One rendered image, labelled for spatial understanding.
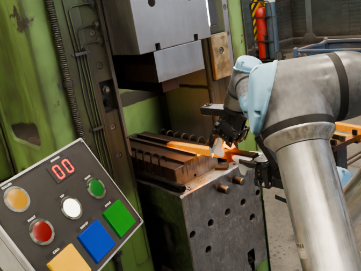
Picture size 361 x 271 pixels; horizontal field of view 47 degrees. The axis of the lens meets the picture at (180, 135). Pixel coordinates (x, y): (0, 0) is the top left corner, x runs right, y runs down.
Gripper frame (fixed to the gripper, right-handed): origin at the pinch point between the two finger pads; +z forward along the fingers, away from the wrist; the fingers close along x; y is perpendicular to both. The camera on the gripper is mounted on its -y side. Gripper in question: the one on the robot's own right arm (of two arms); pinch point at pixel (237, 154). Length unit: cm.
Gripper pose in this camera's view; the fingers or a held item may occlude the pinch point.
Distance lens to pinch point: 129.9
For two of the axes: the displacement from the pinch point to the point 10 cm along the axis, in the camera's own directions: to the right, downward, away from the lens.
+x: 7.3, -3.3, 5.9
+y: 1.8, 9.4, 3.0
